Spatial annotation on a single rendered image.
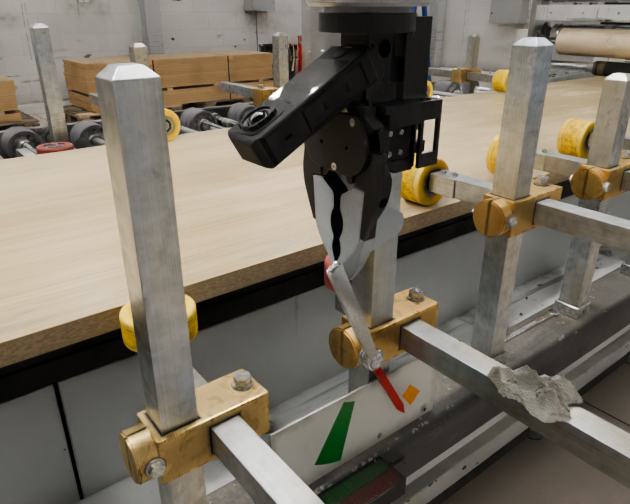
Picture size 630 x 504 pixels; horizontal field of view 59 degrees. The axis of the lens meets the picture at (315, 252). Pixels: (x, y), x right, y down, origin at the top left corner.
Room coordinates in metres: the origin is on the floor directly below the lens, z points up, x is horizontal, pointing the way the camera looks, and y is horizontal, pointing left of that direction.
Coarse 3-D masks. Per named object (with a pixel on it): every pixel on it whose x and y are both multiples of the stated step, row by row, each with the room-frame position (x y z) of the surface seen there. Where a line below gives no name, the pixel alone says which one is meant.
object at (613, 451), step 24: (408, 336) 0.54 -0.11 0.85; (432, 336) 0.53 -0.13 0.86; (432, 360) 0.51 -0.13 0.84; (456, 360) 0.49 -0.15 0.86; (480, 360) 0.49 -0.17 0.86; (480, 384) 0.46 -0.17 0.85; (504, 408) 0.44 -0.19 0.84; (576, 408) 0.41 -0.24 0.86; (552, 432) 0.40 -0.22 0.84; (576, 432) 0.38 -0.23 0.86; (600, 432) 0.38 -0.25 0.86; (624, 432) 0.38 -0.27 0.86; (600, 456) 0.36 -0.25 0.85; (624, 456) 0.35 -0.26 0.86; (624, 480) 0.35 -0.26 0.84
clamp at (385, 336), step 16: (400, 304) 0.59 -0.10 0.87; (416, 304) 0.59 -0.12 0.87; (432, 304) 0.59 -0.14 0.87; (400, 320) 0.55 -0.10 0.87; (432, 320) 0.59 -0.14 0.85; (336, 336) 0.54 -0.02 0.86; (352, 336) 0.52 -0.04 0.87; (384, 336) 0.54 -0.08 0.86; (400, 336) 0.55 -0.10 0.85; (336, 352) 0.54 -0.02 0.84; (352, 352) 0.51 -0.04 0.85; (384, 352) 0.54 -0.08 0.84; (400, 352) 0.55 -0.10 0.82; (352, 368) 0.52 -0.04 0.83
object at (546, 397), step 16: (496, 368) 0.45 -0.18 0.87; (528, 368) 0.44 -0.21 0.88; (496, 384) 0.44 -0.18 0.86; (512, 384) 0.43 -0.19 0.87; (528, 384) 0.43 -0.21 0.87; (544, 384) 0.43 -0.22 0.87; (560, 384) 0.43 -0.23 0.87; (528, 400) 0.41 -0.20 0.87; (544, 400) 0.41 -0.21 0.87; (560, 400) 0.42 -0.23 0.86; (576, 400) 0.41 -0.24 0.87; (544, 416) 0.40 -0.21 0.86; (560, 416) 0.39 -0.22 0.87
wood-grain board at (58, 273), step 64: (448, 128) 1.50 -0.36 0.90; (0, 192) 0.94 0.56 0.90; (64, 192) 0.94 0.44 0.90; (192, 192) 0.94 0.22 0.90; (256, 192) 0.94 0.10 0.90; (0, 256) 0.66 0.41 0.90; (64, 256) 0.66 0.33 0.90; (192, 256) 0.66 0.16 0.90; (256, 256) 0.66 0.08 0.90; (320, 256) 0.70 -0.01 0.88; (0, 320) 0.50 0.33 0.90; (64, 320) 0.50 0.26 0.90
